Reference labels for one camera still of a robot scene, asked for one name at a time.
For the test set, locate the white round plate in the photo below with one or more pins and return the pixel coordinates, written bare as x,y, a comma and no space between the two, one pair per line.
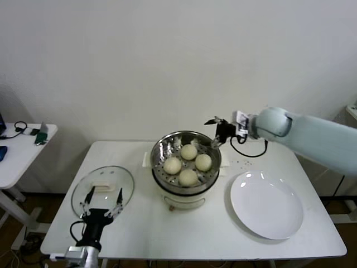
265,206

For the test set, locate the perforated stainless steamer basket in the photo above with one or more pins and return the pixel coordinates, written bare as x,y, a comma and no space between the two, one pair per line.
160,150

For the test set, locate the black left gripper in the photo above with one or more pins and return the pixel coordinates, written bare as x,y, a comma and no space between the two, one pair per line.
94,229

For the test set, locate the green plastic tool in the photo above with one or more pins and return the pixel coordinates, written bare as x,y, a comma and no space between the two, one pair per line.
41,137

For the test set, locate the blue computer mouse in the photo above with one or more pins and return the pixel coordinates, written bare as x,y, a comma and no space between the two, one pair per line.
2,153

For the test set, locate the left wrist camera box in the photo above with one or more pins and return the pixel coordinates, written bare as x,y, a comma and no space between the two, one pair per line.
75,252

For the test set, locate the white steamed baozi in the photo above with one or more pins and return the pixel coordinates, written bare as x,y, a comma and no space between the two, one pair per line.
188,177
172,165
203,162
188,152

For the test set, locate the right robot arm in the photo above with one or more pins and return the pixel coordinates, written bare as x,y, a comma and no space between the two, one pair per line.
306,134

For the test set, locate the white stand frame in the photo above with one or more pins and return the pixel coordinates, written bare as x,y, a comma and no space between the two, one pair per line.
343,219

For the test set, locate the dark laptop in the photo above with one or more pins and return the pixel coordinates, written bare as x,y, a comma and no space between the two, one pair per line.
2,120

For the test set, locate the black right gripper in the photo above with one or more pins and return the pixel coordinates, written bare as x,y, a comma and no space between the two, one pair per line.
226,130

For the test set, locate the white shelf unit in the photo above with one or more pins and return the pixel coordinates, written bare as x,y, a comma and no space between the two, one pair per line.
352,113

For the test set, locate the white electric cooking pot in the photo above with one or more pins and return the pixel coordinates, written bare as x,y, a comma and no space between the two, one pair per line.
184,201

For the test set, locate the white side table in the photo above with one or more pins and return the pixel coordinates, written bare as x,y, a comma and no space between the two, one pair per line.
22,156

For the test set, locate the small black box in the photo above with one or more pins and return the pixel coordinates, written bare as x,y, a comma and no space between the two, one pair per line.
34,131

